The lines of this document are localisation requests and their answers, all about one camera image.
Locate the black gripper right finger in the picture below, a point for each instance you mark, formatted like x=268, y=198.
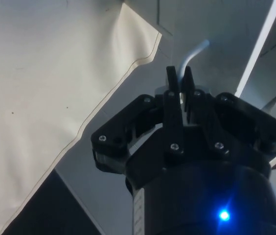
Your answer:
x=245, y=117

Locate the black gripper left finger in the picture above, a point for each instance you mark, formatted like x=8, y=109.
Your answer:
x=118, y=127

